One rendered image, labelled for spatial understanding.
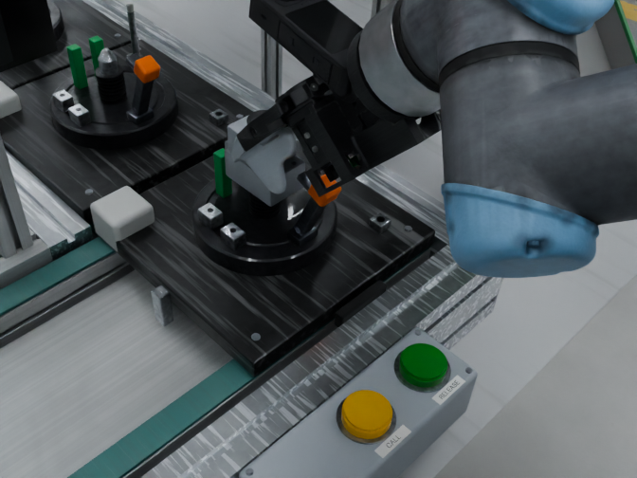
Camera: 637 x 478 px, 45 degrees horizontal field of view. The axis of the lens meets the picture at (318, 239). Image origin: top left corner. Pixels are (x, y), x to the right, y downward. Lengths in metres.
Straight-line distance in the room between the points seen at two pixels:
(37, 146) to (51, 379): 0.28
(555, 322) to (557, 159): 0.50
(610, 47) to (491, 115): 0.63
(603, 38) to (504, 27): 0.61
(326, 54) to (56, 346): 0.38
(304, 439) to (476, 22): 0.34
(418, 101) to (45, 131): 0.52
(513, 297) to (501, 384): 0.12
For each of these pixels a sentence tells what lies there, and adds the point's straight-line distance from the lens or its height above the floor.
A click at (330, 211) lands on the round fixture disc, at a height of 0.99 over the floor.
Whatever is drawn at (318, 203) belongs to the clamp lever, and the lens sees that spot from 0.65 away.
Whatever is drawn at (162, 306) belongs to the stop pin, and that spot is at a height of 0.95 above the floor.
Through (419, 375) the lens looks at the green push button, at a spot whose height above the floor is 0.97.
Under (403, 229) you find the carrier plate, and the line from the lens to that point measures 0.76.
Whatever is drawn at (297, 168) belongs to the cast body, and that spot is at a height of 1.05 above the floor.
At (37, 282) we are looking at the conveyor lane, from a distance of 0.76.
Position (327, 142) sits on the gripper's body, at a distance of 0.56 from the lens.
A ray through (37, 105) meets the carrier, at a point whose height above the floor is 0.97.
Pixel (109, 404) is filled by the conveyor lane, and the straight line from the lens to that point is 0.70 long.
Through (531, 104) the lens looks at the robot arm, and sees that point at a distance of 0.40.
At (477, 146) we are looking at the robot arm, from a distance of 0.39.
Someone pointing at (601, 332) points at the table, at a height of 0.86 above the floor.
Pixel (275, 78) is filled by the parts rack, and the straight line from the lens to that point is 0.98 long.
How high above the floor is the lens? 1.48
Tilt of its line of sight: 44 degrees down
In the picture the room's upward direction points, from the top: 3 degrees clockwise
